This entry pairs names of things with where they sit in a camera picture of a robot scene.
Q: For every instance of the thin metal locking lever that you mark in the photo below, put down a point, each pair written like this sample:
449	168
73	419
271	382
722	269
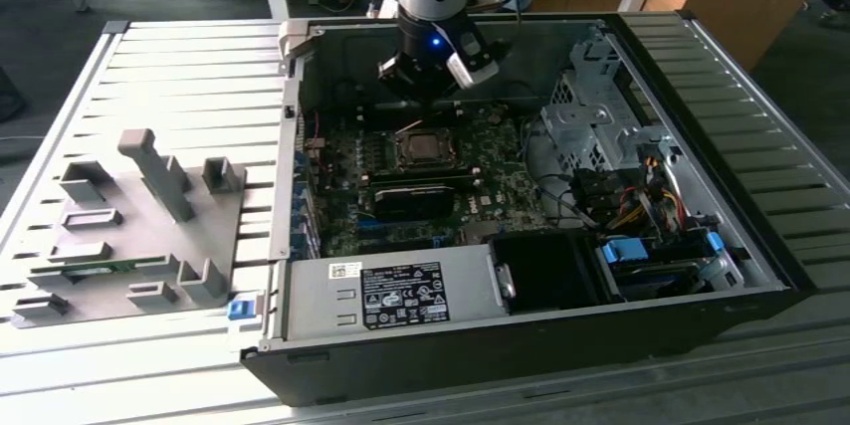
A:
411	126

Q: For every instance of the black RAM slot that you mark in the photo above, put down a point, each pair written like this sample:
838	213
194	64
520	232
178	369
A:
417	178

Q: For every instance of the green motherboard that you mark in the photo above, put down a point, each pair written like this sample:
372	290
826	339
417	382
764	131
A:
504	181

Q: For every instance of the silver metal drive cage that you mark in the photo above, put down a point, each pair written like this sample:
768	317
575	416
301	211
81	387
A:
577	131

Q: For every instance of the black graphics card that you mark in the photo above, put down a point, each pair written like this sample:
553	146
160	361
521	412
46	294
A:
411	201

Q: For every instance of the blue disk carrier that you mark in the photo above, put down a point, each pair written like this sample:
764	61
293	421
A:
620	248

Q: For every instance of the silver power supply unit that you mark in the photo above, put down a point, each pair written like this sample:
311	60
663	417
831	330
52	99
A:
319	295

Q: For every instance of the black hard disk drive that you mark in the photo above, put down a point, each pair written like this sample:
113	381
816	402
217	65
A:
653	278

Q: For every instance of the grey parts rack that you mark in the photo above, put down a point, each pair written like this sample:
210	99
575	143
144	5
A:
142	241

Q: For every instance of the blue plastic case latch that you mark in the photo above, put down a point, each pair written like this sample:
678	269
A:
240	309

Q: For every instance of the blue plastic clip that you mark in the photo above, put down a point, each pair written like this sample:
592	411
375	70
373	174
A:
714	243

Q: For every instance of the black open PC case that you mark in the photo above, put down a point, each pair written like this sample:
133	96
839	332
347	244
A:
464	365

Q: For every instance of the green RAM stick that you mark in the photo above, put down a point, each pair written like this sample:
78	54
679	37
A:
118	266

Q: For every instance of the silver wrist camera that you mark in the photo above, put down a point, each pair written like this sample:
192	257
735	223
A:
475	71

